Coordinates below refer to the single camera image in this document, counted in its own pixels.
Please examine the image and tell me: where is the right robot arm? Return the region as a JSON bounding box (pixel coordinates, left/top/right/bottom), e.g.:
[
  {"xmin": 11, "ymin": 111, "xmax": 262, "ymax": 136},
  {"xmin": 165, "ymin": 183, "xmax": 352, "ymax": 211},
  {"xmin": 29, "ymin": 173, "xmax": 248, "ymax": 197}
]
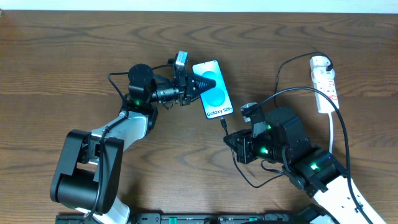
[{"xmin": 223, "ymin": 108, "xmax": 384, "ymax": 223}]

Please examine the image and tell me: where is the white USB charger plug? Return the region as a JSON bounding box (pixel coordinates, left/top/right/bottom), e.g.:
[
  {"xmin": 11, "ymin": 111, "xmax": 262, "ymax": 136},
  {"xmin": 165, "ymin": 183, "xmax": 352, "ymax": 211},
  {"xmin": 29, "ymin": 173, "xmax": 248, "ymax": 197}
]
[{"xmin": 310, "ymin": 55, "xmax": 333, "ymax": 71}]

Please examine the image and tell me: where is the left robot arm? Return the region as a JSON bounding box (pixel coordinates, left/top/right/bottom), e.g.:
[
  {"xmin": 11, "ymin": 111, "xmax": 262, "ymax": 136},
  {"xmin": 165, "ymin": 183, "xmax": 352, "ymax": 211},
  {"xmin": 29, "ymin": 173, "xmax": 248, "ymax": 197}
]
[{"xmin": 50, "ymin": 63, "xmax": 216, "ymax": 223}]

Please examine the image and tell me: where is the black camera cable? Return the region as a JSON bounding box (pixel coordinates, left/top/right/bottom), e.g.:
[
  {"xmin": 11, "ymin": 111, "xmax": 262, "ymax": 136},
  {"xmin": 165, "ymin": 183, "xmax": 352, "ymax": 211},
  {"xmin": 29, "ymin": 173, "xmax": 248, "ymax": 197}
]
[
  {"xmin": 83, "ymin": 63, "xmax": 175, "ymax": 222},
  {"xmin": 248, "ymin": 86, "xmax": 374, "ymax": 224}
]

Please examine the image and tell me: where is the black left camera cable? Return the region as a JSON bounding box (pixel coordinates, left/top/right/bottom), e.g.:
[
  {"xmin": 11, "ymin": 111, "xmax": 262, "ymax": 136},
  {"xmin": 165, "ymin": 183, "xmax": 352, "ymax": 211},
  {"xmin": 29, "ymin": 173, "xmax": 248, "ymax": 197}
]
[{"xmin": 83, "ymin": 63, "xmax": 175, "ymax": 222}]

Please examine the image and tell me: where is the blue Galaxy smartphone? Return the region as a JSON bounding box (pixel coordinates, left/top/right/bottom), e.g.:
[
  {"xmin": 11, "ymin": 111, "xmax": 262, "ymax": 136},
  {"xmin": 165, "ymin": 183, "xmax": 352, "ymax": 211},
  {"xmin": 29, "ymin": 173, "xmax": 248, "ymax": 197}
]
[{"xmin": 192, "ymin": 60, "xmax": 234, "ymax": 119}]

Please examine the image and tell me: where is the black USB charging cable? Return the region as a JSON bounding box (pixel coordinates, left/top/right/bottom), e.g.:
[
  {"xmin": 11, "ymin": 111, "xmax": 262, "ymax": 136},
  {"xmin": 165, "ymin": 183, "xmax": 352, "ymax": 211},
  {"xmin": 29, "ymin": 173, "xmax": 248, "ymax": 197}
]
[{"xmin": 220, "ymin": 52, "xmax": 334, "ymax": 189}]

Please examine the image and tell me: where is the white power strip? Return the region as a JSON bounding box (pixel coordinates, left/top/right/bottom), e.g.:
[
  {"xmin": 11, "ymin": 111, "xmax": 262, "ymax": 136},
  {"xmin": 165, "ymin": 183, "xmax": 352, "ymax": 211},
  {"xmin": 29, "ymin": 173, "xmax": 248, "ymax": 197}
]
[{"xmin": 311, "ymin": 67, "xmax": 340, "ymax": 114}]

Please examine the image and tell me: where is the black right camera cable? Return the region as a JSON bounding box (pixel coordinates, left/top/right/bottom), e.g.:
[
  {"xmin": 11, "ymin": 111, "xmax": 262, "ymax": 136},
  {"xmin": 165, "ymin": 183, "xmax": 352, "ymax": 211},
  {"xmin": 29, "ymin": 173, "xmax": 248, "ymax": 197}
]
[{"xmin": 248, "ymin": 86, "xmax": 374, "ymax": 224}]

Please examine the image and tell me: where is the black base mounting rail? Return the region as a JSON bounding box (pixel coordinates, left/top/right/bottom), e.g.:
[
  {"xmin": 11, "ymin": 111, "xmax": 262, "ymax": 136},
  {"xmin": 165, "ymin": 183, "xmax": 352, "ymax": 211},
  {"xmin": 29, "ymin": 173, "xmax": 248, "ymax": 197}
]
[{"xmin": 55, "ymin": 212, "xmax": 327, "ymax": 224}]

